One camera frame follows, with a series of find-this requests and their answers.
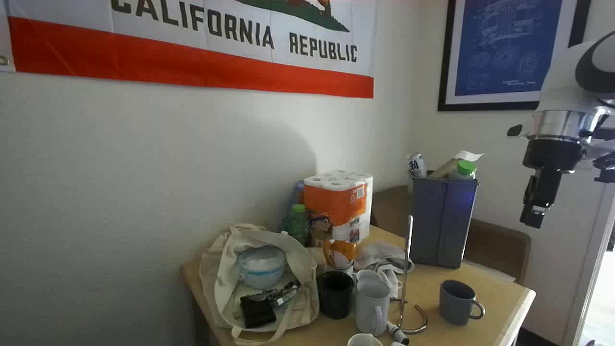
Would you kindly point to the tall white mug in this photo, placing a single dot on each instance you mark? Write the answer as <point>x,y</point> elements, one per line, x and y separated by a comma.
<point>372,302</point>

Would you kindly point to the California Republic flag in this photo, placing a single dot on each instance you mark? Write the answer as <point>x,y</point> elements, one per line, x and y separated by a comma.
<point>314,46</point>

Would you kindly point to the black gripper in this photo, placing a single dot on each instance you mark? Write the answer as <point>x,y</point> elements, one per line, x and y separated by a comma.
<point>549,160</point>

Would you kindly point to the grey blue mug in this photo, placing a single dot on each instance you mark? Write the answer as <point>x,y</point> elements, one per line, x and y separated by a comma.
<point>458,302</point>

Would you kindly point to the dark green mug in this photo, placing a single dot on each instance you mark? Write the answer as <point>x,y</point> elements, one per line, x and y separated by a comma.
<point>335,294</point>

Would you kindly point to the black wallet with keys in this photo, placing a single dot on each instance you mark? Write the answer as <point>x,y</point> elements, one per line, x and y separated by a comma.
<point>260,308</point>

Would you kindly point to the cream canvas tote bag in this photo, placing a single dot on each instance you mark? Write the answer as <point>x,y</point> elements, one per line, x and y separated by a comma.
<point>224,285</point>

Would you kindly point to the green plastic bottle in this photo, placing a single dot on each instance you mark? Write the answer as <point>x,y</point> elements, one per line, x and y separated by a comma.
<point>299,223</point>

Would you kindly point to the framed blue blueprint poster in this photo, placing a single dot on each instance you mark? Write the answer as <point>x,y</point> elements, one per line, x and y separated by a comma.
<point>497,52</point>

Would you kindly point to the paper towel roll pack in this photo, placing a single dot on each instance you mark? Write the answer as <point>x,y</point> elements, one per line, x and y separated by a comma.
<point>345,198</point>

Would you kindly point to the metal paper towel holder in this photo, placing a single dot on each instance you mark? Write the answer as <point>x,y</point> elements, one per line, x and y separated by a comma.
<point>404,290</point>

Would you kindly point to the white and yellow mug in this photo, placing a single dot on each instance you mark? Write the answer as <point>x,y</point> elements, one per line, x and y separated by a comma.
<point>339,254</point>

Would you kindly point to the white crumpled cloth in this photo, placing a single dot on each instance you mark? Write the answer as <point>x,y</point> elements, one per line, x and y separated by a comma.
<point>385,260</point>

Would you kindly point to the grey storage bin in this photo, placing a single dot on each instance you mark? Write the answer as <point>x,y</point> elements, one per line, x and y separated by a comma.
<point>443,210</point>

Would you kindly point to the clear plastic lidded container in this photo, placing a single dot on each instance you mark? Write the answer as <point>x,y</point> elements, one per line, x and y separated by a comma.
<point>262,267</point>

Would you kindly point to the white mug at bottom edge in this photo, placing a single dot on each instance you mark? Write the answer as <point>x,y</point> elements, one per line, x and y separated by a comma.
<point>364,338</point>

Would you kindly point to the green white bottle in bin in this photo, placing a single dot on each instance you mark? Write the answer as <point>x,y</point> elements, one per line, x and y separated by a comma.
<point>462,165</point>

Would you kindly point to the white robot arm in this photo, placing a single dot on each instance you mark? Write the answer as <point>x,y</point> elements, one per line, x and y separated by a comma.
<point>572,123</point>

